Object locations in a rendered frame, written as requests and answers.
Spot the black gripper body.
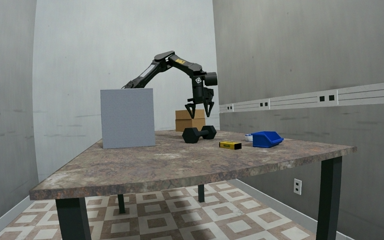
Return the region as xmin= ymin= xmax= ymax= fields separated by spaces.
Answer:
xmin=187 ymin=86 xmax=212 ymax=105

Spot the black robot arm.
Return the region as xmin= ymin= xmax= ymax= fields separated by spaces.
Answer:
xmin=124 ymin=51 xmax=218 ymax=100

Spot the yellow pocket level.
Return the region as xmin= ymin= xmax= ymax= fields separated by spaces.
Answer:
xmin=219 ymin=141 xmax=242 ymax=150

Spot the blue plastic stack bin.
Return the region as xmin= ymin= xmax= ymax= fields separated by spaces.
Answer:
xmin=251 ymin=131 xmax=284 ymax=148

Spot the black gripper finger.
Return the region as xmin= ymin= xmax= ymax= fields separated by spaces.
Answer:
xmin=203 ymin=101 xmax=214 ymax=117
xmin=185 ymin=105 xmax=196 ymax=119

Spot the brown cardboard box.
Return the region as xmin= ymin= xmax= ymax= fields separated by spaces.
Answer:
xmin=175 ymin=109 xmax=206 ymax=132

